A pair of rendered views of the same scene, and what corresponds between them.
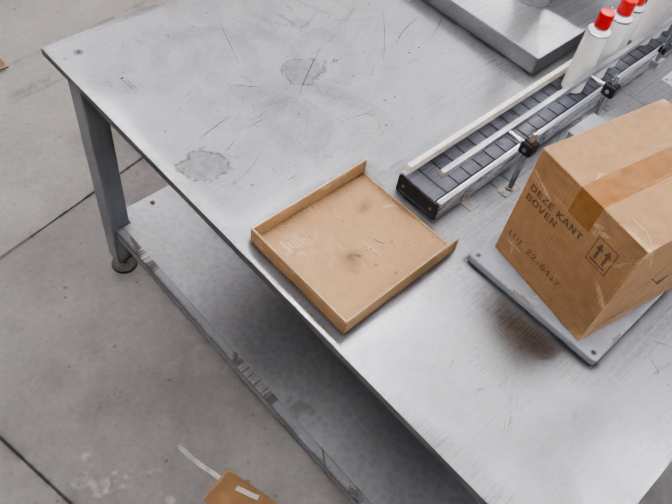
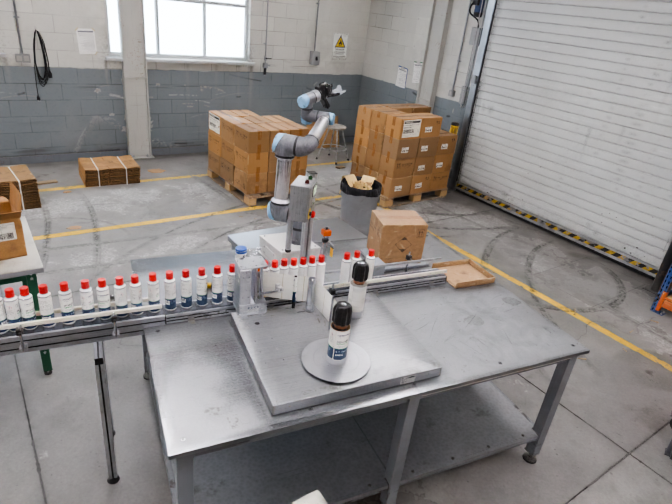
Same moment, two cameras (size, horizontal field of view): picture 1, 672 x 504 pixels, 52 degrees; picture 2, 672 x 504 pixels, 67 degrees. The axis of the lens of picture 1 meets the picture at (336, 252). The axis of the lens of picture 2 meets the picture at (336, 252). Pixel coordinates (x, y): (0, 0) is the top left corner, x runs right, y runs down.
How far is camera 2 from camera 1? 3.83 m
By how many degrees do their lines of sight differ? 98
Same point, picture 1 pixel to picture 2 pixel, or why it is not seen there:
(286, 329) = not seen: hidden behind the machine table
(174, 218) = (509, 424)
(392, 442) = not seen: hidden behind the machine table
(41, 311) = (564, 446)
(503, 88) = (387, 298)
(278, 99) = (485, 313)
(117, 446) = (514, 390)
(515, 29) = (374, 303)
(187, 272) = (499, 400)
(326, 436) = not seen: hidden behind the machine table
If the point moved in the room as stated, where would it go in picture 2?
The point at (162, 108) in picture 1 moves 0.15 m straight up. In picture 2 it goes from (530, 319) to (538, 296)
